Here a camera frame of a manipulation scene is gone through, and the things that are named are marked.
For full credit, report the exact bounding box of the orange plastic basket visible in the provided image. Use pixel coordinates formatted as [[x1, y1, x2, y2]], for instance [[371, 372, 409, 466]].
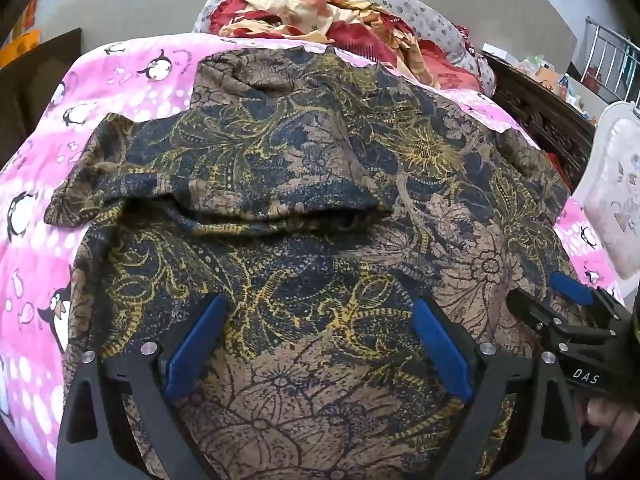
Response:
[[0, 29, 41, 68]]

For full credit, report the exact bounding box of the dark floral patterned garment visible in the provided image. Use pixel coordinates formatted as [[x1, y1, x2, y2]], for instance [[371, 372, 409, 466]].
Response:
[[44, 48, 577, 479]]

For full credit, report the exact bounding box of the red and beige blanket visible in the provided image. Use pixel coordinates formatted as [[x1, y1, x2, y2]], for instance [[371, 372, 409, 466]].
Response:
[[208, 0, 483, 91]]

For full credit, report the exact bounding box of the person's right hand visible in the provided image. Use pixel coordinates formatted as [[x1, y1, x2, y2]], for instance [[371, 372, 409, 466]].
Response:
[[574, 396, 639, 470]]

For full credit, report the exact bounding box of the clutter on headboard shelf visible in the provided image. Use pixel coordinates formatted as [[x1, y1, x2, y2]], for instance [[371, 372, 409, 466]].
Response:
[[483, 44, 606, 126]]

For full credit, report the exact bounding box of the pink penguin bed sheet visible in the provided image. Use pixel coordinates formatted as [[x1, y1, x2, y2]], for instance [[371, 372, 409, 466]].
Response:
[[1, 34, 620, 479]]

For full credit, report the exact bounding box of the dark carved wooden headboard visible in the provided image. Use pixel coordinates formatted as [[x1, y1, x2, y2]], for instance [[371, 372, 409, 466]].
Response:
[[485, 54, 596, 191]]

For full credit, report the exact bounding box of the metal stair railing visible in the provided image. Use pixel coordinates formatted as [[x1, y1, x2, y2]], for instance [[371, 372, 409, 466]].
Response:
[[579, 16, 639, 104]]

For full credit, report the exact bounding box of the grey floral pillow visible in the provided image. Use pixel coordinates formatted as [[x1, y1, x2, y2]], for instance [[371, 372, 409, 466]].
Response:
[[194, 0, 496, 96]]

